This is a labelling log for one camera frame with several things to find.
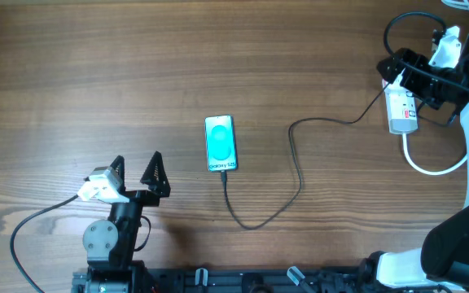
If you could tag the white power strip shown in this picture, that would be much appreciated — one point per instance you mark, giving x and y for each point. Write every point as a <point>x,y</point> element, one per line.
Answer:
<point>401,112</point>

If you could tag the teal screen Galaxy smartphone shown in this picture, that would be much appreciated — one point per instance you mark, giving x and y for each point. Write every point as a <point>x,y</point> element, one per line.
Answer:
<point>220,143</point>

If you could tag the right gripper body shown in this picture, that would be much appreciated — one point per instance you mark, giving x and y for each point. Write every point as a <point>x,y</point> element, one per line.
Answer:
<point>427,87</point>

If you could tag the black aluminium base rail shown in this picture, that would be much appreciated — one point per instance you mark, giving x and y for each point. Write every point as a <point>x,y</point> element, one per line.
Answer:
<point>328,280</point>

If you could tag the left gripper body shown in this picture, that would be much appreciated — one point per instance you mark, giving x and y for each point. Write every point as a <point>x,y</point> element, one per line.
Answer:
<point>144,198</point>

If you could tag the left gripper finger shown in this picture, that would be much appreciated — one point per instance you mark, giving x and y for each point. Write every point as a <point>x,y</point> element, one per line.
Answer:
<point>155,177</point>
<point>118,164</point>

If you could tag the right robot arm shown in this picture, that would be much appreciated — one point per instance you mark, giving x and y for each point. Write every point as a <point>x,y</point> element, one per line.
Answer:
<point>443,260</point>

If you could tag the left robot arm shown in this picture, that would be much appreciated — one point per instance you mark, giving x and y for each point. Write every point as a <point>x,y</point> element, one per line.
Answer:
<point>110,244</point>

